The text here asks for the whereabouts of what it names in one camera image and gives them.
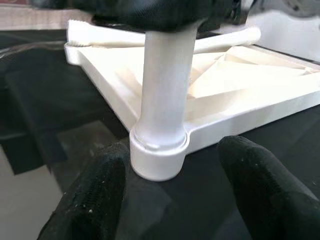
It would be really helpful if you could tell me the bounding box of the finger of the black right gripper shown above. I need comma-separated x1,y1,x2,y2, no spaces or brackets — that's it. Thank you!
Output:
91,0,213,35

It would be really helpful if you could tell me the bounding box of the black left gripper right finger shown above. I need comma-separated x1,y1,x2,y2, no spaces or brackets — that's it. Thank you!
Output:
217,136,320,240

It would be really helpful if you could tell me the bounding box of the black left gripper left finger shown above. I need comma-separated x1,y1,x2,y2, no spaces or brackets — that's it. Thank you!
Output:
37,143,128,240

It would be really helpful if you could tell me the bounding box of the white plastic table leg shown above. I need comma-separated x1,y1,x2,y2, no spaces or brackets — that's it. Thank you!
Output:
133,24,198,151
193,26,262,55
66,19,147,48

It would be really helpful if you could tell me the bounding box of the white plastic children table top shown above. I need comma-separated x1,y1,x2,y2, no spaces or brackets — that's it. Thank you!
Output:
63,41,320,182

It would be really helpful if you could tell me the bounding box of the black tablecloth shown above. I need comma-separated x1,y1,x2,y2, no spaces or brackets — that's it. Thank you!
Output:
0,27,320,240

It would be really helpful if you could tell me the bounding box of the pink cloth cover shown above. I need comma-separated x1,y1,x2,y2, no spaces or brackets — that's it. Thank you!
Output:
0,4,95,32

